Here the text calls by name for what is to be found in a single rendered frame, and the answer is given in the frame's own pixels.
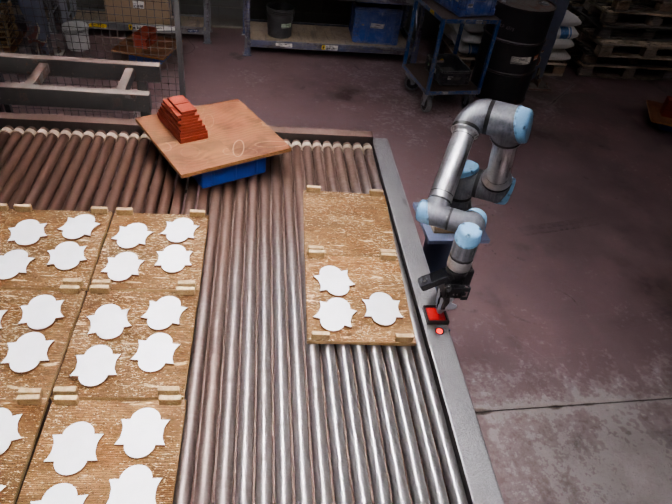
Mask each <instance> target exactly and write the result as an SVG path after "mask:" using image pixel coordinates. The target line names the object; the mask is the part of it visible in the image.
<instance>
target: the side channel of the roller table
mask: <svg viewBox="0 0 672 504"><path fill-rule="evenodd" d="M6 125H10V126H12V127H13V128H14V129H15V128H16V127H17V126H23V127H24V128H25V129H28V127H30V126H33V127H35V128H36V129H37V130H39V129H40V128H41V127H46V128H47V129H48V130H49V131H50V130H51V129H52V128H54V127H55V128H58V129H60V131H62V130H63V129H64V128H69V129H70V130H71V131H72V132H73V131H74V130H75V129H81V130H82V131H83V132H86V130H88V129H91V130H93V131H94V132H95V134H96V133H97V131H98V130H104V131H105V132H106V134H107V133H108V132H109V131H111V130H114V131H116V132H117V134H120V132H121V131H126V132H128V134H129V135H130V134H131V133H132V132H134V131H136V132H138V133H139V134H140V136H141V135H142V133H144V131H143V130H142V129H141V127H140V126H139V125H138V124H137V122H136V120H135V119H125V118H106V117H87V116H68V115H48V114H29V113H10V112H0V126H1V127H2V128H4V127H5V126H6ZM268 127H270V128H271V129H272V130H273V131H274V132H275V133H276V134H277V135H278V136H279V137H281V138H282V139H288V140H289V141H290V143H291V144H292V141H293V140H295V139H297V140H299V141H300V143H301V148H302V142H303V141H304V140H309V141H310V143H311V145H312V143H313V142H314V141H315V140H318V141H320V143H321V145H322V144H323V142H324V141H329V142H330V143H331V145H332V147H333V143H334V142H336V141H338V142H340V143H341V145H342V148H343V143H345V142H349V143H350V144H351V146H352V148H353V144H354V143H356V142H358V143H360V144H361V146H362V148H363V144H365V143H369V144H370V145H371V146H372V144H373V138H374V137H373V133H372V131H356V130H336V129H317V128H298V127H279V126H268Z"/></svg>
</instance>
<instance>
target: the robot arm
mask: <svg viewBox="0 0 672 504"><path fill-rule="evenodd" d="M533 116H534V114H533V111H532V109H530V108H527V107H524V106H522V105H520V106H519V105H514V104H510V103H506V102H501V101H497V100H493V99H488V98H484V99H479V100H476V101H474V102H472V103H470V104H469V105H467V106H466V107H465V108H464V109H462V110H461V111H460V113H459V114H458V115H457V116H456V118H455V120H454V122H453V124H452V127H451V132H452V135H451V138H450V141H449V144H448V146H447V149H446V152H445V154H444V157H443V160H442V162H441V165H440V168H439V171H438V173H437V176H436V179H435V181H434V184H433V187H432V189H431V192H430V195H429V198H428V200H427V199H426V200H424V199H422V200H421V201H420V203H419V205H418V207H417V211H416V220H417V221H419V222H421V223H424V224H427V225H431V226H434V227H437V228H441V229H444V230H447V231H451V232H454V233H455V236H454V240H453V244H452V247H451V250H450V253H449V256H448V260H447V265H446V267H444V268H442V269H439V270H437V271H434V272H432V273H429V274H426V275H424V276H421V277H419V278H418V283H419V287H420V288H421V290H422V291H426V290H428V289H431V288H434V287H436V286H437V294H436V296H437V297H436V310H437V312H438V314H440V313H442V312H443V311H446V310H452V309H455V308H456V307H457V305H456V304H453V303H452V301H453V300H454V298H460V300H467V298H468V296H469V293H470V290H471V287H470V283H471V280H472V277H473V274H474V269H473V268H472V262H473V259H474V256H475V253H476V251H477V248H478V245H479V243H480V241H481V237H482V234H483V232H484V230H485V228H486V224H487V216H486V214H485V212H484V211H482V210H481V209H479V208H472V203H471V197H475V198H478V199H482V200H486V201H489V202H493V203H495V204H501V205H505V204H506V203H507V202H508V200H509V198H510V196H511V194H512V192H513V189H514V186H515V183H516V179H515V178H513V177H512V174H511V168H512V164H513V160H514V157H515V153H516V149H517V147H519V146H520V145H521V144H525V143H527V141H528V139H529V136H530V132H531V128H532V124H533ZM480 133H482V134H485V135H489V136H490V140H491V142H492V148H491V153H490V158H489V163H488V168H486V169H485V170H482V169H479V165H478V163H476V162H474V161H472V160H467V158H468V155H469V152H470V150H471V147H472V144H473V141H474V140H476V139H477V138H478V136H479V134H480ZM465 286H467V287H468V288H466V287H465ZM465 292H468V294H467V297H462V296H465V295H466V293H465Z"/></svg>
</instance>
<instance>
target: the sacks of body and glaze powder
mask: <svg viewBox="0 0 672 504"><path fill-rule="evenodd" d="M581 23H582V22H581V20H580V19H579V18H578V17H577V16H576V15H575V14H573V13H571V12H570V11H568V10H566V13H565V16H564V19H563V21H562V23H561V25H560V27H559V30H558V33H557V38H556V41H555V43H554V46H553V49H552V52H551V55H550V57H549V60H548V63H547V65H551V66H550V68H549V70H547V71H544V74H543V75H546V76H563V73H564V71H565V68H566V65H567V62H566V61H564V60H569V59H571V56H570V55H569V54H568V52H567V51H566V50H565V49H567V48H570V47H574V43H573V41H572V40H571V39H573V38H576V37H578V35H579V33H578V32H577V30H576V29H575V27H574V26H578V25H581ZM484 25H485V24H464V27H463V31H462V35H461V39H460V43H459V47H458V51H457V56H458V57H459V58H460V59H461V60H462V61H463V62H464V63H465V64H466V65H467V66H468V67H469V68H470V69H471V70H472V72H473V68H474V67H470V65H471V61H472V60H475V56H476V55H477V53H478V50H479V46H480V43H481V39H482V35H483V32H484V29H483V27H484ZM459 26H460V24H450V23H445V27H444V31H443V36H442V40H441V44H440V45H447V46H446V48H445V50H444V54H453V51H454V47H455V43H456V39H457V35H458V31H459ZM475 61H476V60H475Z"/></svg>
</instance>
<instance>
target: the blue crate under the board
mask: <svg viewBox="0 0 672 504"><path fill-rule="evenodd" d="M265 171H266V158H262V159H258V160H254V161H250V162H246V163H242V164H238V165H234V166H230V167H226V168H222V169H218V170H214V171H210V172H206V173H202V174H198V175H194V176H192V177H193V178H194V179H195V180H196V182H197V183H198V184H199V185H200V186H201V188H202V189H204V188H208V187H212V186H215V185H219V184H223V183H227V182H230V181H234V180H238V179H242V178H245V177H249V176H253V175H257V174H260V173H264V172H265Z"/></svg>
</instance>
